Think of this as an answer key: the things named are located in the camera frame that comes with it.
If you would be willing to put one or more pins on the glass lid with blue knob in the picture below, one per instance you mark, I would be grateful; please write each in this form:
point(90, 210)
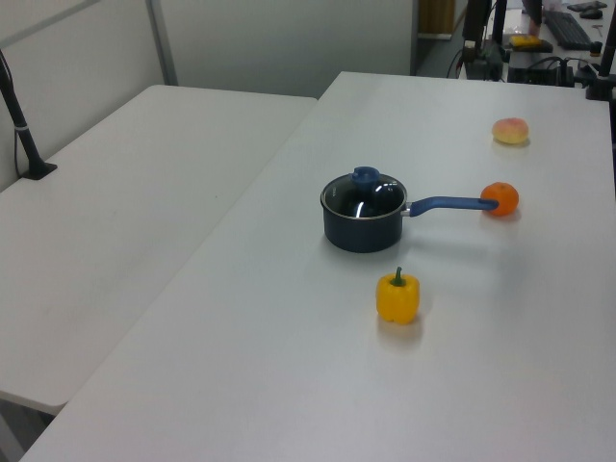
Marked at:
point(366, 175)

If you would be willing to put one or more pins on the dark blue saucepan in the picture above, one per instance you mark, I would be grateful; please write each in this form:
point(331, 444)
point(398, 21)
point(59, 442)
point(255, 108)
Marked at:
point(361, 236)

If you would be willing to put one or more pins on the yellow bell pepper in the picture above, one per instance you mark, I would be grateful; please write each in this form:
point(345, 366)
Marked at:
point(397, 300)

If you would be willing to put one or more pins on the white side table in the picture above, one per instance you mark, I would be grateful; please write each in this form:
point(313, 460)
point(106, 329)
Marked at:
point(120, 216)

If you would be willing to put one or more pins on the orange mandarin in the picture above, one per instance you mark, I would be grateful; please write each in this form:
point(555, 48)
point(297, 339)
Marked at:
point(503, 197)

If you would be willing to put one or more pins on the pink yellow peach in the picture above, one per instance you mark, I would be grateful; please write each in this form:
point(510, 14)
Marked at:
point(511, 131)

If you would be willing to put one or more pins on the brown wooden panel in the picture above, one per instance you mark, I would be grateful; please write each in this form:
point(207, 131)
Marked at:
point(435, 17)

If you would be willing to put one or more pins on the black equipment stand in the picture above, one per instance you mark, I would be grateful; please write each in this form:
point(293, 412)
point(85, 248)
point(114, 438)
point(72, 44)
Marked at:
point(474, 24)

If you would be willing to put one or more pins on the black electronics box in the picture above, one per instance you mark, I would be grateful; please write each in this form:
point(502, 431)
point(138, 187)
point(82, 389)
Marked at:
point(539, 72)

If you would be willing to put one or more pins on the yellow box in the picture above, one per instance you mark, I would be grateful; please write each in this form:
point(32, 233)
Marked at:
point(524, 41)

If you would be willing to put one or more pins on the black keyboard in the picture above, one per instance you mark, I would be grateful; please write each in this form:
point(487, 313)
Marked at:
point(568, 29)

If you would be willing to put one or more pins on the black stand with table clamp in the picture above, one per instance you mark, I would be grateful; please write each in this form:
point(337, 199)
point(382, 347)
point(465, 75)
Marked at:
point(604, 72)

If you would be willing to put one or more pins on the black computer mouse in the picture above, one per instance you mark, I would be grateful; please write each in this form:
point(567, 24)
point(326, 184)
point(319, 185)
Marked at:
point(591, 14)

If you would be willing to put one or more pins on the grey metal partition post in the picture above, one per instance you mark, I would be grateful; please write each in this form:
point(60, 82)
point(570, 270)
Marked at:
point(162, 43)

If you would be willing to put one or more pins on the black camera pole with base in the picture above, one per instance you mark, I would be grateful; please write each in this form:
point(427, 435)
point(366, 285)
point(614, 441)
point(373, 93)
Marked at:
point(21, 135)

